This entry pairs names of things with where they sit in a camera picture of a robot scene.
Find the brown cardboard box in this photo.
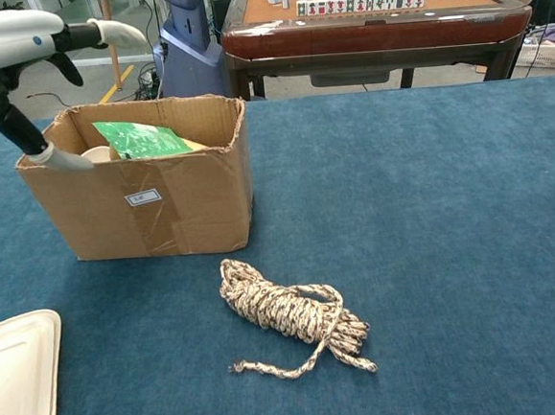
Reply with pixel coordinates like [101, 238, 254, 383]
[10, 91, 259, 270]

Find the blue felt table mat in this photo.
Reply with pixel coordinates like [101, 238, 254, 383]
[0, 75, 555, 415]

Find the face-up mahjong tile row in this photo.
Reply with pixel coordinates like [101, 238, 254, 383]
[295, 0, 427, 17]

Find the green foil packet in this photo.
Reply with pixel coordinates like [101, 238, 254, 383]
[91, 113, 196, 163]

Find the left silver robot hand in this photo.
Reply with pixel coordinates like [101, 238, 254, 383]
[0, 0, 160, 178]

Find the wooden pole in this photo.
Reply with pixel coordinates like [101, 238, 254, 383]
[100, 0, 124, 92]

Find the brown mahjong table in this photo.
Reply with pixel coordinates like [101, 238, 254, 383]
[217, 0, 538, 104]

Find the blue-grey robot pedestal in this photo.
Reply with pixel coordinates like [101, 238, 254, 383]
[148, 0, 229, 103]

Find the white plastic basket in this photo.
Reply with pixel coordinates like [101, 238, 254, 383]
[515, 21, 555, 72]

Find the white framed glass partition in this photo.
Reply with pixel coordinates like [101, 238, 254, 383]
[25, 0, 161, 72]

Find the white paper cup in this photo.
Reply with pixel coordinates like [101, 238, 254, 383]
[80, 144, 111, 165]

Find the beige braided rope bundle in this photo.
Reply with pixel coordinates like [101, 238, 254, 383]
[217, 246, 379, 386]

